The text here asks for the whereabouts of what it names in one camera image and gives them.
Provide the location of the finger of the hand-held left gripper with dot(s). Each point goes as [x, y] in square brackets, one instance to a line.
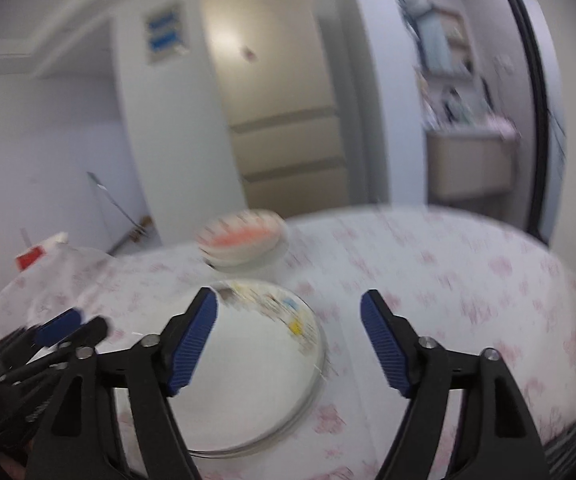
[58, 327]
[88, 332]

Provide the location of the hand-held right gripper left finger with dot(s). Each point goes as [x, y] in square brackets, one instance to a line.
[193, 345]

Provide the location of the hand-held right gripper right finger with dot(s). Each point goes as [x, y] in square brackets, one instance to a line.
[385, 345]

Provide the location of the white plate cartoon print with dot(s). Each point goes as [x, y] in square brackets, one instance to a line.
[258, 375]

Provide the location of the pink strawberry print bowl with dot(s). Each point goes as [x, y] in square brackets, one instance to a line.
[240, 235]
[248, 261]

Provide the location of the red and white box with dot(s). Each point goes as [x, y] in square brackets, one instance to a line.
[33, 255]

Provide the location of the pink printed white tablecloth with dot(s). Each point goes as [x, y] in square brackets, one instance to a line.
[417, 260]

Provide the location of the small cardboard box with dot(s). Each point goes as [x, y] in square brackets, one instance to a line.
[144, 221]

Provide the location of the metal mop pole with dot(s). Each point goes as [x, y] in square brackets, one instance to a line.
[113, 202]

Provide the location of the beige vanity cabinet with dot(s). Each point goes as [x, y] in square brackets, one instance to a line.
[470, 165]

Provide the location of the striped grey clothing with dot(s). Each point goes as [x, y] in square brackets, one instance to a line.
[567, 450]

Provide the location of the gold three-door fridge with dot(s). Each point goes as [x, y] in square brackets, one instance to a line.
[268, 110]

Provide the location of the pink cloth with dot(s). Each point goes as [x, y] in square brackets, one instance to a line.
[500, 126]

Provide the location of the black faucet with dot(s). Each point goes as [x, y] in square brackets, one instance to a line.
[451, 105]

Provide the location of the black framed glass door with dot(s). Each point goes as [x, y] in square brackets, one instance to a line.
[537, 110]

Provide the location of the pink fridge magnet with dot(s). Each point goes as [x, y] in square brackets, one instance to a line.
[249, 52]

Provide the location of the bathroom mirror cabinet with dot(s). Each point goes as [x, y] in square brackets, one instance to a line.
[442, 40]

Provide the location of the white bathroom wall socket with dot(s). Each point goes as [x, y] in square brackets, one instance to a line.
[505, 64]

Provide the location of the grey wall panel blue windows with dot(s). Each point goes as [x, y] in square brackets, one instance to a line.
[167, 34]

